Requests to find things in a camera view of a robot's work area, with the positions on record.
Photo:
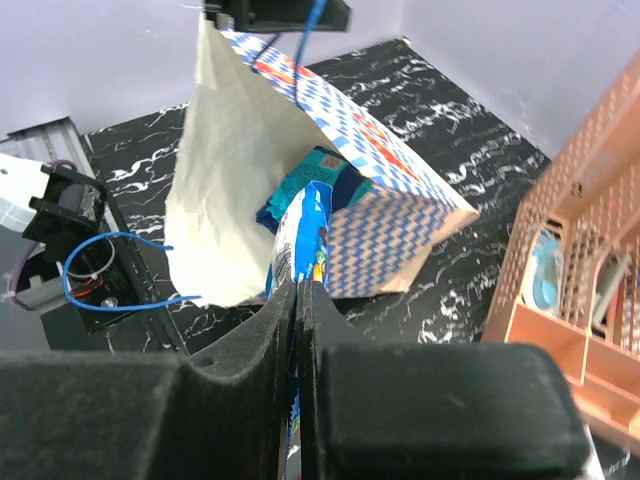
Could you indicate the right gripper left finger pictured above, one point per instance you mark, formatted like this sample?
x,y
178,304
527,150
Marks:
x,y
217,415

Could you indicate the large blue snack bag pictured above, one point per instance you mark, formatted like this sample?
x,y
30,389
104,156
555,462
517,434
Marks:
x,y
321,167

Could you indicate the blue checkered paper bag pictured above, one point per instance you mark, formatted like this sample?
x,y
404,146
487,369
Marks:
x,y
281,177

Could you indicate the orange plastic file organizer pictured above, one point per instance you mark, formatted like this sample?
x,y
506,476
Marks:
x,y
588,197

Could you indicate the blue snack packet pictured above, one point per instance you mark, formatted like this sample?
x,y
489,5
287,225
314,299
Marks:
x,y
299,256

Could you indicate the aluminium frame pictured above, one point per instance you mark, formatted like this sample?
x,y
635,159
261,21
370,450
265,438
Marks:
x,y
56,140

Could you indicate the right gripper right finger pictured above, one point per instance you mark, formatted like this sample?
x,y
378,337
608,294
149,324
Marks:
x,y
396,410

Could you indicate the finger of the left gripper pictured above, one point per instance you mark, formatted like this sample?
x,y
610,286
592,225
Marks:
x,y
280,16

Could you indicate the blue white item in organizer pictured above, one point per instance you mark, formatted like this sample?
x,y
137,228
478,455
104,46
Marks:
x,y
546,286

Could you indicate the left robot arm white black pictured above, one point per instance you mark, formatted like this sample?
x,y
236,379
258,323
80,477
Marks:
x,y
45,210

